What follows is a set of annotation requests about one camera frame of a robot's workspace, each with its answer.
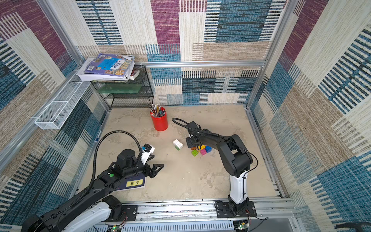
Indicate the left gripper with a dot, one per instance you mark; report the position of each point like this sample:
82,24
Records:
153,173

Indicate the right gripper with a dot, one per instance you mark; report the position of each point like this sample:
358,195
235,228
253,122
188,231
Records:
191,140

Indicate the white lego brick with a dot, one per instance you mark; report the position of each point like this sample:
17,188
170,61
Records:
177,144

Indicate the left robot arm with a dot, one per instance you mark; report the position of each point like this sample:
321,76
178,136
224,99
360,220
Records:
94,204

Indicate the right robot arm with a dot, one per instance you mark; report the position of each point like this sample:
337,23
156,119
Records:
235,157

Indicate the lime green lego brick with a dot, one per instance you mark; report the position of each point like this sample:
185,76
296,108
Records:
195,152

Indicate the magenta lego brick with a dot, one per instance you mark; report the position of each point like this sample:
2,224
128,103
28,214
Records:
203,151

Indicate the blue lego brick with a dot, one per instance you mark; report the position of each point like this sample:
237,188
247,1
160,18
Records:
208,149

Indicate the dark blue notebook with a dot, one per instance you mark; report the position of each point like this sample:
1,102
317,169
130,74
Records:
133,183

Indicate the red pencil cup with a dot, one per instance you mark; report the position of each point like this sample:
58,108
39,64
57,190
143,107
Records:
160,123

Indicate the pencils in cup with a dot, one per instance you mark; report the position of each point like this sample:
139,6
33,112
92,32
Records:
157,111

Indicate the green tray on shelf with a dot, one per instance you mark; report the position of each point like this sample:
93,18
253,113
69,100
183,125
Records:
120,89

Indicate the stack of books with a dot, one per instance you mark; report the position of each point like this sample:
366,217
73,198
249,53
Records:
108,67

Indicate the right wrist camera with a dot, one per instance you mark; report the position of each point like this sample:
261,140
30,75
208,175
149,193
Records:
190,132

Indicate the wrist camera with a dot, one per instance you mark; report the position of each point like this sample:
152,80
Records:
190,132
147,150

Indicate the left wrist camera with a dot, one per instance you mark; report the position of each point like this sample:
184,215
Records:
147,150

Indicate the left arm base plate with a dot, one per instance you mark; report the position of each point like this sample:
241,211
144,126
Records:
126,213

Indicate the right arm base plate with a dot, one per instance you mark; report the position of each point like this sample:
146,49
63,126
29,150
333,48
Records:
246,209

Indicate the black wire shelf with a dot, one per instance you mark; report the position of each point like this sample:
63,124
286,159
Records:
136,93

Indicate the white wire basket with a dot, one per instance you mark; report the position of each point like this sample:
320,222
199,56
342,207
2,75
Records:
57,112

